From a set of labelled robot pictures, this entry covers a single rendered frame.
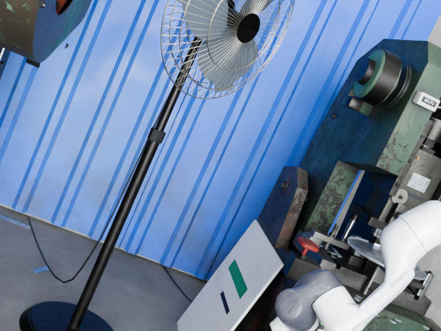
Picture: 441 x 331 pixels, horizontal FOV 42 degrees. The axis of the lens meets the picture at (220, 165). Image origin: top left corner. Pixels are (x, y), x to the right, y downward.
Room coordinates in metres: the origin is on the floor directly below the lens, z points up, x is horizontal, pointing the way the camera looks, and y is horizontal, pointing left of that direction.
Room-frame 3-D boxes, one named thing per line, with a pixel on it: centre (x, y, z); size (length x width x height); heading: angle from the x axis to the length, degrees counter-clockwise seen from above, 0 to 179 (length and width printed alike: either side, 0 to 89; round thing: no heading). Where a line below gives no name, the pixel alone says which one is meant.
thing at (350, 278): (2.09, -0.63, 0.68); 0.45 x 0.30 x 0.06; 103
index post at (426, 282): (2.00, -0.83, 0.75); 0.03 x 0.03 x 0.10; 13
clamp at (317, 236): (2.05, -0.46, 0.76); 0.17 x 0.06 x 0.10; 103
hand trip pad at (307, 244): (1.79, -0.36, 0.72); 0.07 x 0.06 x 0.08; 13
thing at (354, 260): (2.09, -0.63, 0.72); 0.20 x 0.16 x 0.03; 103
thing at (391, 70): (2.05, -0.38, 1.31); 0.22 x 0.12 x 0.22; 13
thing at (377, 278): (1.92, -0.67, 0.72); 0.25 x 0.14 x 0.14; 13
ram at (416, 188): (2.05, -0.64, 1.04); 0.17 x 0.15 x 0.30; 13
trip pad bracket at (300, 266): (1.80, -0.37, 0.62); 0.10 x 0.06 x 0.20; 103
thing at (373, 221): (2.09, -0.63, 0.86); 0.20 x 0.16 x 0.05; 103
